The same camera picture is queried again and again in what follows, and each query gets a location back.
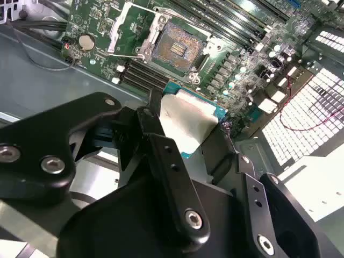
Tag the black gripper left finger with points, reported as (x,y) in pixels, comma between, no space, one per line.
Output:
(40,134)

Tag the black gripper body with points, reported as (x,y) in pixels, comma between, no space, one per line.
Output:
(129,215)

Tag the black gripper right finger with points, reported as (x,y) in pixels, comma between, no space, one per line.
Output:
(282,215)

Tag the silver topped CPU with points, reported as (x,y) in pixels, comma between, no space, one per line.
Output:
(188,118)

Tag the metal socket cover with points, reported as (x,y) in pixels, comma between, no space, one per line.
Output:
(116,32)

